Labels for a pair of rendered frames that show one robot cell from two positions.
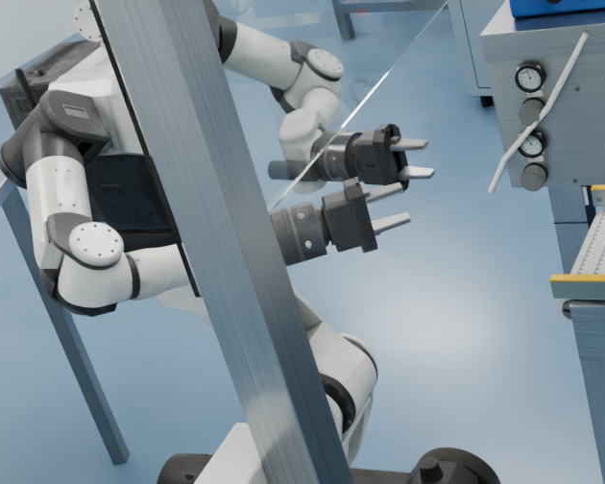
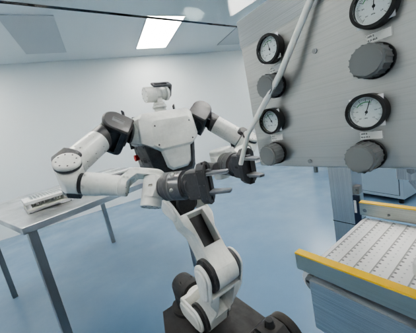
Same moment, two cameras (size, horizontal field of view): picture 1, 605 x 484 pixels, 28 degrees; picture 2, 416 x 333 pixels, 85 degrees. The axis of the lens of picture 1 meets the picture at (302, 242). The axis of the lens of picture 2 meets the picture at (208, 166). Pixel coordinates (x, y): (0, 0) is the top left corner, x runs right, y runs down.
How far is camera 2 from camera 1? 1.34 m
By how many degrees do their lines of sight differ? 29
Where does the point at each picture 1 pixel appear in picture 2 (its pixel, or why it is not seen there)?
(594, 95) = (333, 53)
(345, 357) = (223, 258)
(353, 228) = (197, 187)
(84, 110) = (123, 121)
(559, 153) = (296, 131)
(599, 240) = (356, 236)
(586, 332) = (321, 308)
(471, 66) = not seen: hidden behind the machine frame
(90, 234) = (66, 157)
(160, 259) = (96, 178)
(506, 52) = (253, 31)
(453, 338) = not seen: hidden behind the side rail
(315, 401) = not seen: outside the picture
